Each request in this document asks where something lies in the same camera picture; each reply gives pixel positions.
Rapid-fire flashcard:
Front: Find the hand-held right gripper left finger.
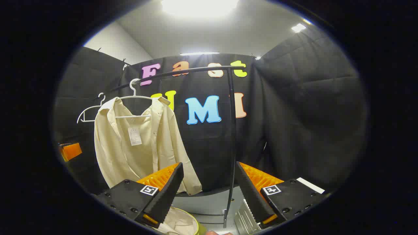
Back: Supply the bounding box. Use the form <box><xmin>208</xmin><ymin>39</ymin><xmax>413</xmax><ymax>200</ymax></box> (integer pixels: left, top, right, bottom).
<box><xmin>96</xmin><ymin>162</ymin><xmax>184</xmax><ymax>229</ymax></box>

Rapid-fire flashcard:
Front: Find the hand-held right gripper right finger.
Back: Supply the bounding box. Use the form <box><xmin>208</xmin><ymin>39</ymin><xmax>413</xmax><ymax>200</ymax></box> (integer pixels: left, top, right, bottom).
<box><xmin>234</xmin><ymin>161</ymin><xmax>331</xmax><ymax>229</ymax></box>

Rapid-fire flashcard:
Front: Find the yellow-green laundry hamper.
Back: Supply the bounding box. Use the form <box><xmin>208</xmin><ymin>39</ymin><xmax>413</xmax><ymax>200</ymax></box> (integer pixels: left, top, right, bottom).
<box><xmin>149</xmin><ymin>206</ymin><xmax>208</xmax><ymax>235</ymax></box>

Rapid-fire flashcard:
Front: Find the cream button-up shirt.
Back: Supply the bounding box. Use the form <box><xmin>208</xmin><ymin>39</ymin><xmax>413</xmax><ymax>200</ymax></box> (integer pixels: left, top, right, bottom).
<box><xmin>94</xmin><ymin>97</ymin><xmax>203</xmax><ymax>196</ymax></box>

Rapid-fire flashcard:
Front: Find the white plastic clothes hanger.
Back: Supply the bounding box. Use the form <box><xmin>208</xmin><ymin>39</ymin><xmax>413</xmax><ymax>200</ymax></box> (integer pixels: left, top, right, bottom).
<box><xmin>115</xmin><ymin>78</ymin><xmax>154</xmax><ymax>118</ymax></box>
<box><xmin>77</xmin><ymin>93</ymin><xmax>106</xmax><ymax>124</ymax></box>

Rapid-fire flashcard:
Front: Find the black metal clothes rack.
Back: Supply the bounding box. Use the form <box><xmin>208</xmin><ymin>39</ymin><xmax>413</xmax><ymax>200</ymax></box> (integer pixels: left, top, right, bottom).
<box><xmin>93</xmin><ymin>65</ymin><xmax>246</xmax><ymax>229</ymax></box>

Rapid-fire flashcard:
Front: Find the ceiling strip light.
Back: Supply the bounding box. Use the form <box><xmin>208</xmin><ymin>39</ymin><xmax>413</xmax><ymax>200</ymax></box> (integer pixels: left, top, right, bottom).
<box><xmin>180</xmin><ymin>51</ymin><xmax>220</xmax><ymax>56</ymax></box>

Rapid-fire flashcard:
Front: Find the large ceiling light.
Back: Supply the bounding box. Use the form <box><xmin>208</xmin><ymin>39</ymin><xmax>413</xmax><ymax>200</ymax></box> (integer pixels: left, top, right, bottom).
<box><xmin>161</xmin><ymin>0</ymin><xmax>239</xmax><ymax>17</ymax></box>

